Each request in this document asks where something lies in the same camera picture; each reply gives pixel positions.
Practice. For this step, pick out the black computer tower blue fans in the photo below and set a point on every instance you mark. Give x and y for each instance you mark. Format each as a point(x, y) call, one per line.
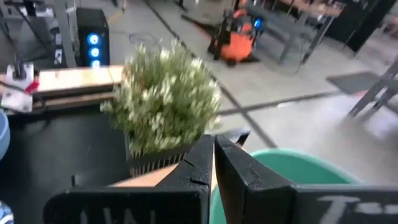
point(93, 25)

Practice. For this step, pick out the grey metal table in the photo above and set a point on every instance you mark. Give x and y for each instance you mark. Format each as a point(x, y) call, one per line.
point(320, 34)

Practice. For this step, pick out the teal plastic bowl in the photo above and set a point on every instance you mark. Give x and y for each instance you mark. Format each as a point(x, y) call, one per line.
point(295, 168)

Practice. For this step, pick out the black cabinet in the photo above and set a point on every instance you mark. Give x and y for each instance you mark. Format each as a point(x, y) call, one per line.
point(363, 21)

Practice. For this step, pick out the blue patterned paper bowl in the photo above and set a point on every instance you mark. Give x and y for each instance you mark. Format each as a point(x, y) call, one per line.
point(5, 214)

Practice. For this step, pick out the grey metal desk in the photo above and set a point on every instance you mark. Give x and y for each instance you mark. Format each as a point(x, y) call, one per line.
point(65, 37)

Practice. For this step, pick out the orange shop vacuum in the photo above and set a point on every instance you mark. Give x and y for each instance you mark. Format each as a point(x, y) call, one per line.
point(237, 46)

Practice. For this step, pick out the green plant in slatted pot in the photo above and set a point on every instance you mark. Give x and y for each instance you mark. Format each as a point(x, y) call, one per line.
point(164, 99)

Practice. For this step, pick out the white mounting bracket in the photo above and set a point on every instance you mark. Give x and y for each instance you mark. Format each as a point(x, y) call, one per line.
point(15, 99)

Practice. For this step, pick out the dark floor mat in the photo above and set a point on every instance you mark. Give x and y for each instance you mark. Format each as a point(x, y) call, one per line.
point(357, 82)

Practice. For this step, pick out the black table mat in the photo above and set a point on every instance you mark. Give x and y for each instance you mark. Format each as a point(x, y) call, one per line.
point(62, 149)

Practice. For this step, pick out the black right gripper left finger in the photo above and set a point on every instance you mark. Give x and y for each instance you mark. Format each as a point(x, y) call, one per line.
point(174, 205)

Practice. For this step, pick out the grey metal furniture legs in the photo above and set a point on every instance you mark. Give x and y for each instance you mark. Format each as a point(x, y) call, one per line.
point(373, 90)

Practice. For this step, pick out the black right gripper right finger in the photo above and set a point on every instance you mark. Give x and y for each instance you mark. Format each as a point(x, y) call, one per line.
point(267, 202)

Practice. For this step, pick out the blue plastic bowl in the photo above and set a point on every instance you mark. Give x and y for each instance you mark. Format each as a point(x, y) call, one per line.
point(3, 137)

